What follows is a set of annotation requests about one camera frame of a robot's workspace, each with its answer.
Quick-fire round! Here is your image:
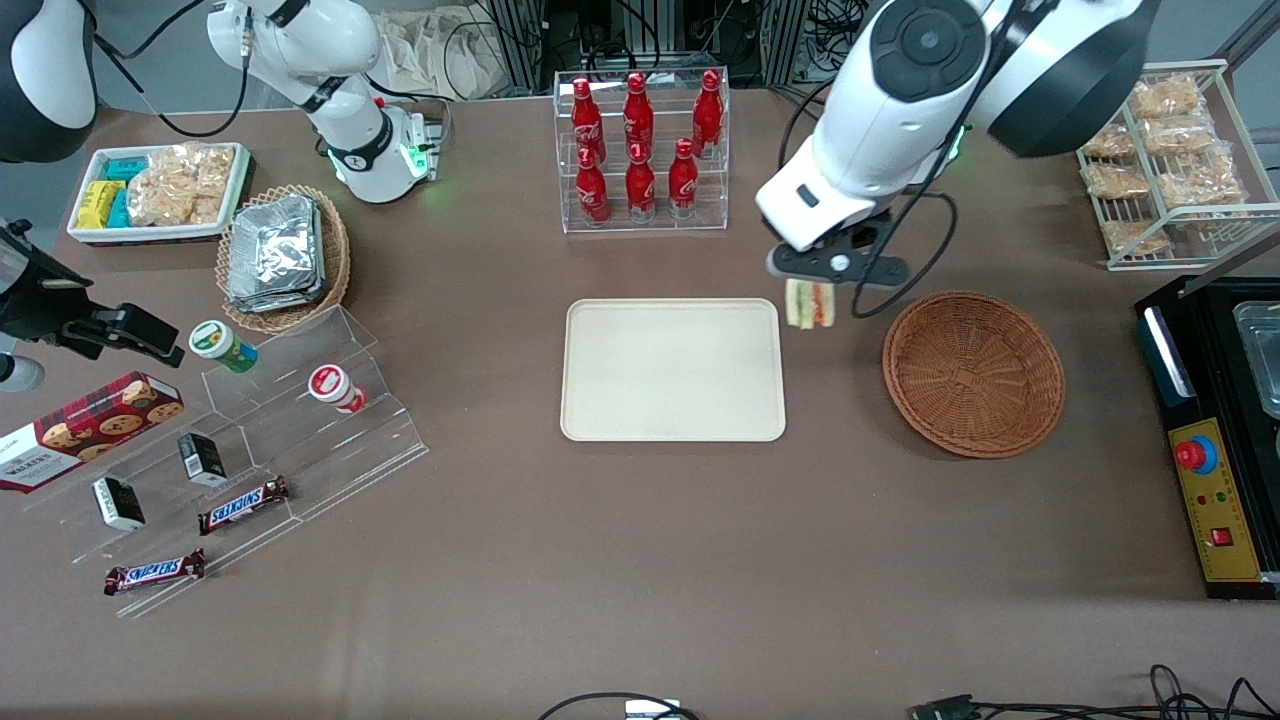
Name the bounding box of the red cola bottle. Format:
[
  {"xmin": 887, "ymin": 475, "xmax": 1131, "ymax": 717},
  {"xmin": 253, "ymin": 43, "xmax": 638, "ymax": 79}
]
[
  {"xmin": 622, "ymin": 71, "xmax": 656, "ymax": 161},
  {"xmin": 575, "ymin": 147, "xmax": 612, "ymax": 227},
  {"xmin": 667, "ymin": 137, "xmax": 700, "ymax": 220},
  {"xmin": 625, "ymin": 142, "xmax": 658, "ymax": 224},
  {"xmin": 692, "ymin": 69, "xmax": 725, "ymax": 160},
  {"xmin": 570, "ymin": 77, "xmax": 607, "ymax": 163}
]

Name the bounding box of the stack of silver foil packs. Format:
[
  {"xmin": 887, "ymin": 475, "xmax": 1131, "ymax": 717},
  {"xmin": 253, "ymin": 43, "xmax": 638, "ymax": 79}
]
[{"xmin": 226, "ymin": 194, "xmax": 327, "ymax": 315}]

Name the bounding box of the white rectangular snack tray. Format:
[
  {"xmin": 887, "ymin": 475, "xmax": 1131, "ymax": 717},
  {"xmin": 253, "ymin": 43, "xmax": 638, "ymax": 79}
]
[{"xmin": 66, "ymin": 142, "xmax": 252, "ymax": 247}]

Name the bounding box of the clear acrylic bottle rack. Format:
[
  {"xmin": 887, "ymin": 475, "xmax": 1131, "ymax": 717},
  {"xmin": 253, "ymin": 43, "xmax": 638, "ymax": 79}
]
[{"xmin": 553, "ymin": 67, "xmax": 732, "ymax": 236}]

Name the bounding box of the black cable with dark connector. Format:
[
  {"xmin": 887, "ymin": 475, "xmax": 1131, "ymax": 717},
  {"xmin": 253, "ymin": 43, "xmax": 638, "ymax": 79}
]
[{"xmin": 909, "ymin": 664, "xmax": 1280, "ymax": 720}]

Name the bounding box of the beige rectangular plastic tray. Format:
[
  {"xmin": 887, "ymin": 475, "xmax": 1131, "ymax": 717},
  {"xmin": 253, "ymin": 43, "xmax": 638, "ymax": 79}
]
[{"xmin": 559, "ymin": 297, "xmax": 788, "ymax": 444}]

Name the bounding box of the clear plastic container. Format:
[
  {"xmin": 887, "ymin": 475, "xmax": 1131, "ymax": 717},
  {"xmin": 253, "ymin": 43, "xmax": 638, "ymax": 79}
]
[{"xmin": 1231, "ymin": 299, "xmax": 1280, "ymax": 422}]

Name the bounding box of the white wire rack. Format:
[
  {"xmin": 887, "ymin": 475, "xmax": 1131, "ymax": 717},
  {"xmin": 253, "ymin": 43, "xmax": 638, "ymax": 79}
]
[{"xmin": 1074, "ymin": 59, "xmax": 1280, "ymax": 273}]

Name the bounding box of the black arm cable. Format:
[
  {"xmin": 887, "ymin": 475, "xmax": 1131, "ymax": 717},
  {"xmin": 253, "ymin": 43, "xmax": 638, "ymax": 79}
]
[
  {"xmin": 848, "ymin": 188, "xmax": 960, "ymax": 320},
  {"xmin": 93, "ymin": 0, "xmax": 250, "ymax": 140}
]

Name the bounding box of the round brown wicker basket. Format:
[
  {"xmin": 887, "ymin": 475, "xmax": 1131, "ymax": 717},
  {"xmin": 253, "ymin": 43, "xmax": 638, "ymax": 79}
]
[{"xmin": 882, "ymin": 290, "xmax": 1067, "ymax": 460}]

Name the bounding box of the brown snickers bar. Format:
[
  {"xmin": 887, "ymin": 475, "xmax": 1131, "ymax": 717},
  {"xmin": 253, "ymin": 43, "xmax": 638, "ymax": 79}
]
[
  {"xmin": 197, "ymin": 475, "xmax": 292, "ymax": 536},
  {"xmin": 103, "ymin": 548, "xmax": 207, "ymax": 597}
]

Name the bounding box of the black box with yellow panel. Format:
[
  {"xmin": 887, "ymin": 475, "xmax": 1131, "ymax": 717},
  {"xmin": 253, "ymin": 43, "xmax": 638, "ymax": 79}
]
[{"xmin": 1134, "ymin": 275, "xmax": 1280, "ymax": 602}]

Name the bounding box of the black cable with white plug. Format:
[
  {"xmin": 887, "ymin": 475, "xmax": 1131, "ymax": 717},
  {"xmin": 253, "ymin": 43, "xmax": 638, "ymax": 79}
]
[{"xmin": 538, "ymin": 691, "xmax": 703, "ymax": 720}]

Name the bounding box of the yellow snack packet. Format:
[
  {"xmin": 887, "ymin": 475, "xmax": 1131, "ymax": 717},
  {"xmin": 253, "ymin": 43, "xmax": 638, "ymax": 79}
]
[{"xmin": 75, "ymin": 179, "xmax": 127, "ymax": 230}]

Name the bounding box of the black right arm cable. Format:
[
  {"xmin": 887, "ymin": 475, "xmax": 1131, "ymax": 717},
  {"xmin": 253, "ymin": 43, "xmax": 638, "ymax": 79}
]
[{"xmin": 93, "ymin": 0, "xmax": 250, "ymax": 140}]

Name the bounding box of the oval brown wicker basket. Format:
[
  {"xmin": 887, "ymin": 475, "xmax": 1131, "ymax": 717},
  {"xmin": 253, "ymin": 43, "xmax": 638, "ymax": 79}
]
[{"xmin": 215, "ymin": 184, "xmax": 352, "ymax": 335}]

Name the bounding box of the red lidded snack cup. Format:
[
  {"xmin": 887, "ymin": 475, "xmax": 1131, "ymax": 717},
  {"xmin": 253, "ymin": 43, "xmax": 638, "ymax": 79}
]
[{"xmin": 307, "ymin": 364, "xmax": 368, "ymax": 415}]

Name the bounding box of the red emergency stop button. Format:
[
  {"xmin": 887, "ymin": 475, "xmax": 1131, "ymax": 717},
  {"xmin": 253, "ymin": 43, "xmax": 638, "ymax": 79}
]
[{"xmin": 1175, "ymin": 435, "xmax": 1220, "ymax": 476}]

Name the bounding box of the triangular sandwich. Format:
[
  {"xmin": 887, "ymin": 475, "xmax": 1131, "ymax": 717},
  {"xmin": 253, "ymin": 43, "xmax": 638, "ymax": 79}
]
[{"xmin": 785, "ymin": 279, "xmax": 837, "ymax": 331}]

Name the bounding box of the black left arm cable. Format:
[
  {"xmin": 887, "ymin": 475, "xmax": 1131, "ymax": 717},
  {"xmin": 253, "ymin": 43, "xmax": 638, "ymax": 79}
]
[{"xmin": 848, "ymin": 188, "xmax": 960, "ymax": 320}]

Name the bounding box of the clear acrylic stepped display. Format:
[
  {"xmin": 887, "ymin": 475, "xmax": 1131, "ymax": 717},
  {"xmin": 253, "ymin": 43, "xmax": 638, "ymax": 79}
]
[{"xmin": 20, "ymin": 305, "xmax": 431, "ymax": 620}]

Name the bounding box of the red tartan cookie box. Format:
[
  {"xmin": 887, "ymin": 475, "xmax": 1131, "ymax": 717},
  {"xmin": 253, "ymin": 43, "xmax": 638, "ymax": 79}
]
[{"xmin": 0, "ymin": 370, "xmax": 186, "ymax": 494}]

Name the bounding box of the clear bag of fried snacks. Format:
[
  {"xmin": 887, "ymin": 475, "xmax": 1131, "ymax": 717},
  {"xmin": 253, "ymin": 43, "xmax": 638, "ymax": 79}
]
[
  {"xmin": 1079, "ymin": 123, "xmax": 1137, "ymax": 161},
  {"xmin": 1139, "ymin": 117, "xmax": 1217, "ymax": 157},
  {"xmin": 1099, "ymin": 219, "xmax": 1172, "ymax": 257},
  {"xmin": 1083, "ymin": 162, "xmax": 1152, "ymax": 200},
  {"xmin": 1157, "ymin": 148, "xmax": 1248, "ymax": 208},
  {"xmin": 1129, "ymin": 76, "xmax": 1207, "ymax": 121}
]

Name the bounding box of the green lidded snack cup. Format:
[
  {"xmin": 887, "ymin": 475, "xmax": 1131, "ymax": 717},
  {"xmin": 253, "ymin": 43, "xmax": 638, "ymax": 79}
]
[{"xmin": 188, "ymin": 319, "xmax": 260, "ymax": 375}]

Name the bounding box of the small black carton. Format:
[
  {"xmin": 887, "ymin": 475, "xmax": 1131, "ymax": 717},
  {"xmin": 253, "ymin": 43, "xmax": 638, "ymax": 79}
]
[
  {"xmin": 91, "ymin": 475, "xmax": 147, "ymax": 532},
  {"xmin": 177, "ymin": 431, "xmax": 228, "ymax": 488}
]

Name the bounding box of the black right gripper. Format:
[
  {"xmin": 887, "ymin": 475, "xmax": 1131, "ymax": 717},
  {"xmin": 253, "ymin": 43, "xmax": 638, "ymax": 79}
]
[{"xmin": 0, "ymin": 222, "xmax": 187, "ymax": 369}]

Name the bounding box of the clear bag of rice crackers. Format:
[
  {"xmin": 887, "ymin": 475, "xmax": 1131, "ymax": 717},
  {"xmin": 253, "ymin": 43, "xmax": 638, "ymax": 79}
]
[{"xmin": 126, "ymin": 143, "xmax": 237, "ymax": 228}]

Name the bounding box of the beige cloth bag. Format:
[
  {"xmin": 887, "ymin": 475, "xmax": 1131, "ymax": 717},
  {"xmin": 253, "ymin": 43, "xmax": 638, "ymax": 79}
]
[{"xmin": 374, "ymin": 7, "xmax": 507, "ymax": 102}]

